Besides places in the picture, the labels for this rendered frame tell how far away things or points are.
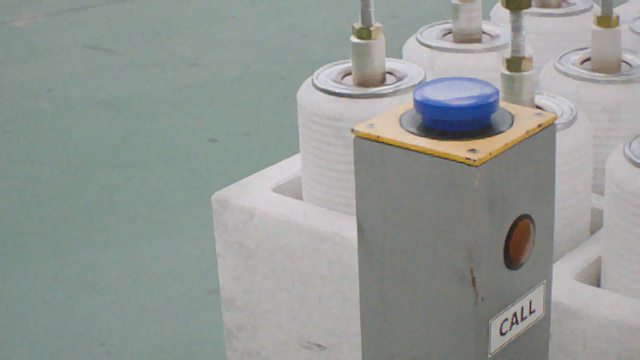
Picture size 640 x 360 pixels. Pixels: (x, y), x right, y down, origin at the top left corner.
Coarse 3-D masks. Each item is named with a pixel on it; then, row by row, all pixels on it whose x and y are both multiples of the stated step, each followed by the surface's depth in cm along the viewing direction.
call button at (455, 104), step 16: (432, 80) 61; (448, 80) 60; (464, 80) 60; (480, 80) 60; (416, 96) 59; (432, 96) 58; (448, 96) 58; (464, 96) 58; (480, 96) 58; (496, 96) 59; (432, 112) 58; (448, 112) 58; (464, 112) 58; (480, 112) 58; (448, 128) 58; (464, 128) 58
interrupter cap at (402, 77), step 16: (336, 64) 88; (400, 64) 88; (320, 80) 86; (336, 80) 86; (352, 80) 86; (400, 80) 85; (416, 80) 84; (336, 96) 83; (352, 96) 83; (368, 96) 83; (384, 96) 83
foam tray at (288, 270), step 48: (240, 192) 88; (288, 192) 90; (240, 240) 88; (288, 240) 85; (336, 240) 82; (240, 288) 89; (288, 288) 86; (336, 288) 83; (576, 288) 72; (240, 336) 91; (288, 336) 88; (336, 336) 84; (576, 336) 71; (624, 336) 69
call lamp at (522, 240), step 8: (520, 224) 59; (528, 224) 59; (520, 232) 59; (528, 232) 60; (512, 240) 59; (520, 240) 59; (528, 240) 60; (512, 248) 59; (520, 248) 59; (528, 248) 60; (512, 256) 59; (520, 256) 59; (512, 264) 59
